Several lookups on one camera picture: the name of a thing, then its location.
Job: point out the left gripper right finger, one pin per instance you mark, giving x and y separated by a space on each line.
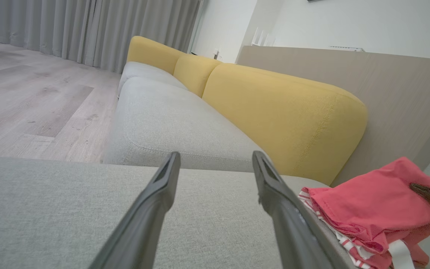
293 231

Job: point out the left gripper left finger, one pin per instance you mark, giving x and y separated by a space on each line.
144 220

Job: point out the red jersey with number print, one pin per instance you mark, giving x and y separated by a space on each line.
379 209

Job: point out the grey sofa seat cushion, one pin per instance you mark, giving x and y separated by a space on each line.
140 71
170 119

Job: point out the yellow sofa back cushion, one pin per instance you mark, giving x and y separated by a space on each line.
194 71
149 52
282 112

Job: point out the flat white device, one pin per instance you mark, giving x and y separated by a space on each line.
345 49

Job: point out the white slatted rack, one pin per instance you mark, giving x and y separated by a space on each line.
262 38

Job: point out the grey pleated curtain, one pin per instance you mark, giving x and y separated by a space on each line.
88 30

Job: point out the white wall plug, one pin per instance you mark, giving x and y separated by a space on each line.
217 55

